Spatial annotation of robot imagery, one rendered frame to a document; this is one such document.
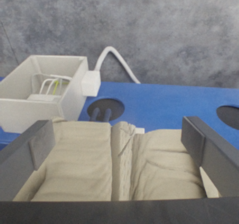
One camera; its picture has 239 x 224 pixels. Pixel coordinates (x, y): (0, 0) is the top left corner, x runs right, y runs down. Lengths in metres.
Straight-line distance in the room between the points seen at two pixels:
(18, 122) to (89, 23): 0.55
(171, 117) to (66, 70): 0.47
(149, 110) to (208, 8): 0.52
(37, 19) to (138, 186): 0.92
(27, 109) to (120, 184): 0.42
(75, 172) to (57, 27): 0.84
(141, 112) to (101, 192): 0.49
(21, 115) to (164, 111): 0.49
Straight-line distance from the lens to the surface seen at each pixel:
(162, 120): 0.64
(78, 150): 0.23
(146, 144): 0.25
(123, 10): 0.87
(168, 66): 0.97
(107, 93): 0.75
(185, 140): 0.16
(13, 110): 0.60
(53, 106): 0.51
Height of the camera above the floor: 0.85
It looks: 49 degrees down
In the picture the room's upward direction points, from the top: 171 degrees counter-clockwise
